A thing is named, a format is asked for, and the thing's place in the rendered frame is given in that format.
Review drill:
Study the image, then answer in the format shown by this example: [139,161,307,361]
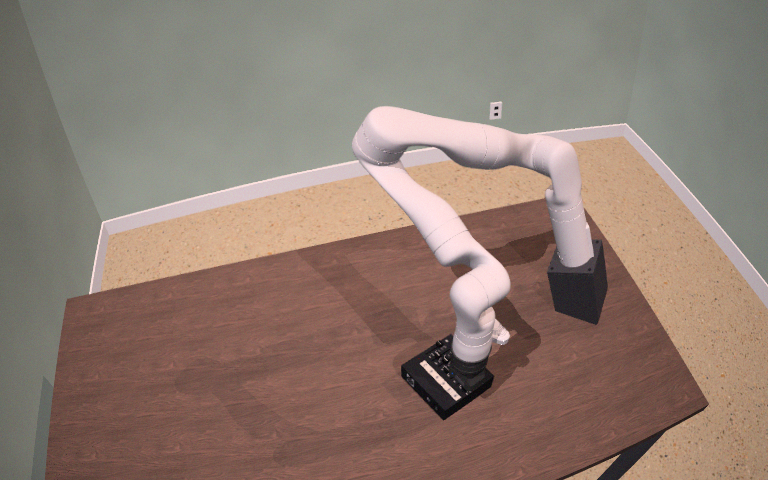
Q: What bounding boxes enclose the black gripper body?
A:
[449,319,510,392]

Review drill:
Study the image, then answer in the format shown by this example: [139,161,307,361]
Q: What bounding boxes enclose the black lighting desk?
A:
[401,334,494,421]

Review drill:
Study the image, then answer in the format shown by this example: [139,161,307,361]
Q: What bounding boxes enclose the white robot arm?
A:
[352,106,594,346]

